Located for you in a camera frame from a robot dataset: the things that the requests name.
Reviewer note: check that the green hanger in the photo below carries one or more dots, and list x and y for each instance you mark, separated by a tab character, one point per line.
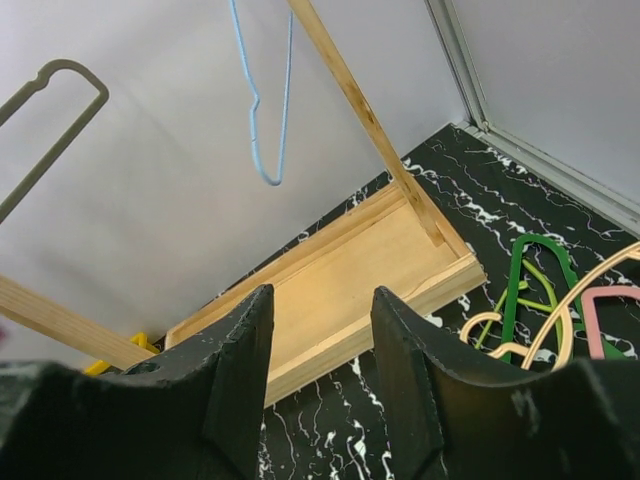
543	269

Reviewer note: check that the wooden hanger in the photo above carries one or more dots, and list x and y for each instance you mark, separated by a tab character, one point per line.
575	311

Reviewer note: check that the wooden clothes rack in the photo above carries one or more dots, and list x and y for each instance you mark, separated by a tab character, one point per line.
324	286

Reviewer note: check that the grey hanger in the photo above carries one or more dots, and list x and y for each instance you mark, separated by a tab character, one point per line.
57	132

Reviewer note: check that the yellow-green hanger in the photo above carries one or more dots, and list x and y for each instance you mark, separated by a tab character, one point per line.
522	285

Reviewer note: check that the yellow plastic tray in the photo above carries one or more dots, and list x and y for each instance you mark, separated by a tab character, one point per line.
121	353

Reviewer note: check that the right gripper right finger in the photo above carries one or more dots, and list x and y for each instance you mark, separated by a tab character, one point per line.
455	413

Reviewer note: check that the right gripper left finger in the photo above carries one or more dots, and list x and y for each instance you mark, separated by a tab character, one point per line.
193	411

